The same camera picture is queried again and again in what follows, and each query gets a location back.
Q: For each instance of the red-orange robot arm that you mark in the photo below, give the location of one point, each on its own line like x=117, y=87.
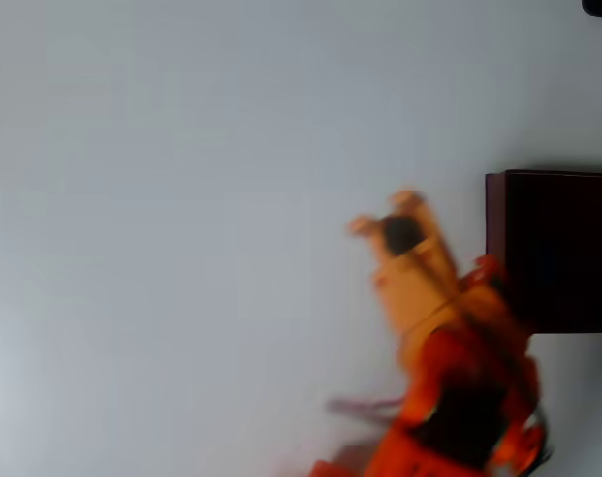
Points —
x=450, y=377

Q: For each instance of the dark red box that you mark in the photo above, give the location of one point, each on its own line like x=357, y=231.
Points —
x=564, y=248

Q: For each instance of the light orange pronged camera mount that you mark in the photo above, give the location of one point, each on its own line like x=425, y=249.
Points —
x=432, y=233

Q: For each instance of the black camera module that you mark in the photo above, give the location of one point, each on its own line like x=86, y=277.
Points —
x=403, y=236

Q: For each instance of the black object at frame corner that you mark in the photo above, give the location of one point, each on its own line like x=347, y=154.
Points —
x=601, y=7

